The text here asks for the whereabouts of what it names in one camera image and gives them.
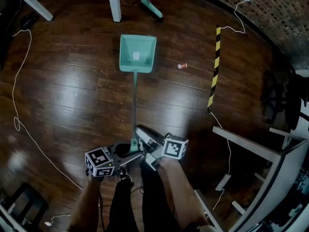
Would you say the teal long-handled dustpan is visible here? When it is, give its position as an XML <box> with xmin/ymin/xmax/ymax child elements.
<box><xmin>119</xmin><ymin>34</ymin><xmax>157</xmax><ymax>153</ymax></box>

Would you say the long white floor cable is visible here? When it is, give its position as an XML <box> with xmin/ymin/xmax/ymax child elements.
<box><xmin>12</xmin><ymin>29</ymin><xmax>84</xmax><ymax>190</ymax></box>

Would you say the person's leg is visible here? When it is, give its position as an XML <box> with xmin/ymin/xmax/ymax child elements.
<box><xmin>105</xmin><ymin>177</ymin><xmax>139</xmax><ymax>232</ymax></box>
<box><xmin>139</xmin><ymin>161</ymin><xmax>182</xmax><ymax>232</ymax></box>

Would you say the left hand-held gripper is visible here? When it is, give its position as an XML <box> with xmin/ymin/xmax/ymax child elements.
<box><xmin>84</xmin><ymin>143</ymin><xmax>143</xmax><ymax>179</ymax></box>

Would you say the white cable from wall plug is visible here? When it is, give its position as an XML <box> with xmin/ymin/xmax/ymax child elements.
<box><xmin>220</xmin><ymin>0</ymin><xmax>246</xmax><ymax>35</ymax></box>

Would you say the grey metal table frame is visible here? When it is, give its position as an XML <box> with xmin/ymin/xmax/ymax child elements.
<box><xmin>194</xmin><ymin>125</ymin><xmax>309</xmax><ymax>232</ymax></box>

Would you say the white power strip cable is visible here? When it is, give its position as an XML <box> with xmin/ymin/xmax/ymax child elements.
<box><xmin>209</xmin><ymin>111</ymin><xmax>232</xmax><ymax>176</ymax></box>

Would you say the person's right leg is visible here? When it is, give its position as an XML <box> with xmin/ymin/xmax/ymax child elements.
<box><xmin>139</xmin><ymin>161</ymin><xmax>182</xmax><ymax>232</ymax></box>

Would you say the black floor object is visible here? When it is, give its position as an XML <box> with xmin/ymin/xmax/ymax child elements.
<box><xmin>20</xmin><ymin>14</ymin><xmax>40</xmax><ymax>30</ymax></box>

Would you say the person's left forearm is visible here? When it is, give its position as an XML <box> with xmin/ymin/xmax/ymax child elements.
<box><xmin>68</xmin><ymin>175</ymin><xmax>102</xmax><ymax>232</ymax></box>

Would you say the yellow black striped floor strip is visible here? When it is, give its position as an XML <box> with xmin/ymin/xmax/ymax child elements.
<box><xmin>206</xmin><ymin>26</ymin><xmax>222</xmax><ymax>114</ymax></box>

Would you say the person's right forearm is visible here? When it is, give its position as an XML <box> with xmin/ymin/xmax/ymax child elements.
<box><xmin>158</xmin><ymin>158</ymin><xmax>211</xmax><ymax>230</ymax></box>

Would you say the person's left leg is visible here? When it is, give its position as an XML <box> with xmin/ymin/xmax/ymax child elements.
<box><xmin>105</xmin><ymin>177</ymin><xmax>139</xmax><ymax>232</ymax></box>

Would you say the black office chair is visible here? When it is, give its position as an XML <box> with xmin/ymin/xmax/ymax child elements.
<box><xmin>259</xmin><ymin>68</ymin><xmax>309</xmax><ymax>133</ymax></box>

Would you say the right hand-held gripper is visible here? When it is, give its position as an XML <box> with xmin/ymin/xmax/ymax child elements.
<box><xmin>134</xmin><ymin>125</ymin><xmax>189</xmax><ymax>172</ymax></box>

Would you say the teal broom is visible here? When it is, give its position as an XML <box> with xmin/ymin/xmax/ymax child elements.
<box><xmin>140</xmin><ymin>0</ymin><xmax>165</xmax><ymax>22</ymax></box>

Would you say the white power strip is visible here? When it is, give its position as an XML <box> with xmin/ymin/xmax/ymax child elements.
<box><xmin>214</xmin><ymin>174</ymin><xmax>232</xmax><ymax>191</ymax></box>

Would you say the white table leg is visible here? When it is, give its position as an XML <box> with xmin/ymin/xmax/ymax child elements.
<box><xmin>106</xmin><ymin>0</ymin><xmax>122</xmax><ymax>23</ymax></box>
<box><xmin>4</xmin><ymin>0</ymin><xmax>54</xmax><ymax>22</ymax></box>

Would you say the black stool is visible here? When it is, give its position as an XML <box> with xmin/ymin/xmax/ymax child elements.
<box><xmin>4</xmin><ymin>182</ymin><xmax>49</xmax><ymax>227</ymax></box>

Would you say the white charger with cable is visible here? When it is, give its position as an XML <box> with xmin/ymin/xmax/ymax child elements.
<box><xmin>44</xmin><ymin>213</ymin><xmax>72</xmax><ymax>227</ymax></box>

